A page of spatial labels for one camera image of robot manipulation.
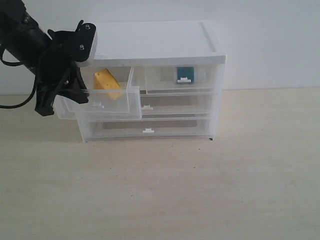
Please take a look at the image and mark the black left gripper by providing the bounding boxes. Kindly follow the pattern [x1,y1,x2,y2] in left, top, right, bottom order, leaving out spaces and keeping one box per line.
[35,29,89,117]

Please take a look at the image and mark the yellow sponge wedge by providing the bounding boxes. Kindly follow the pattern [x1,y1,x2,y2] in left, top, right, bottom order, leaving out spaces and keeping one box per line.
[93,68,122,90]

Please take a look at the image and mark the clear drawer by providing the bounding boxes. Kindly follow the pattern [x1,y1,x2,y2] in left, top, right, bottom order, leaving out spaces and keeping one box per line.
[55,66,143,121]
[140,93,221,115]
[77,117,217,143]
[132,64,225,95]

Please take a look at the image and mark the blue white small bottle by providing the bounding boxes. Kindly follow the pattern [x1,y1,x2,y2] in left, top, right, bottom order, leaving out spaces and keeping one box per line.
[176,66,206,84]

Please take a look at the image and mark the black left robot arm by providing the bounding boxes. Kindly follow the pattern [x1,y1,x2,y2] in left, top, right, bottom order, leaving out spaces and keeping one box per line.
[0,0,98,117]

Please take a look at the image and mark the white plastic drawer cabinet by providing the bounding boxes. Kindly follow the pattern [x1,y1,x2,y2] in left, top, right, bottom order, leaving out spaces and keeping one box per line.
[74,20,228,144]

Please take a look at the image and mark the clear bottom drawer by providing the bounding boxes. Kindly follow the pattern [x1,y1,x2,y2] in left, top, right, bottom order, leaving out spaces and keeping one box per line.
[77,117,217,143]

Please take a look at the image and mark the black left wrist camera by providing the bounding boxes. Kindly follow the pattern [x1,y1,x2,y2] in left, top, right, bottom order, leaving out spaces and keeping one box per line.
[71,20,98,68]

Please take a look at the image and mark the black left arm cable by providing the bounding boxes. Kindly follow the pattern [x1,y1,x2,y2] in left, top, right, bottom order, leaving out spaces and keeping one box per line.
[0,42,73,110]

